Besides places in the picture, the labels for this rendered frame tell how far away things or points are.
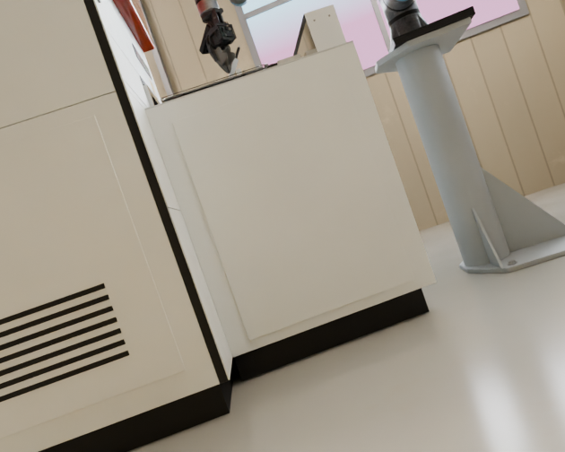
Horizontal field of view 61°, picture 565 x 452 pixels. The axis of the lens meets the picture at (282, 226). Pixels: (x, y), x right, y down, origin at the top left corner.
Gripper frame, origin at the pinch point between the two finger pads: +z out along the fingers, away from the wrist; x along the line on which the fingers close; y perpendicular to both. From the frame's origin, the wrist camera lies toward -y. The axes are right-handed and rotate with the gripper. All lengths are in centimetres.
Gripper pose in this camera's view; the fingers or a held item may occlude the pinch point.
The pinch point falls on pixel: (226, 70)
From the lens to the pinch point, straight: 182.0
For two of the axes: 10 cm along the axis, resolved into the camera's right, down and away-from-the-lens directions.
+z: 3.3, 9.4, 0.2
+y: 6.1, -2.0, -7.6
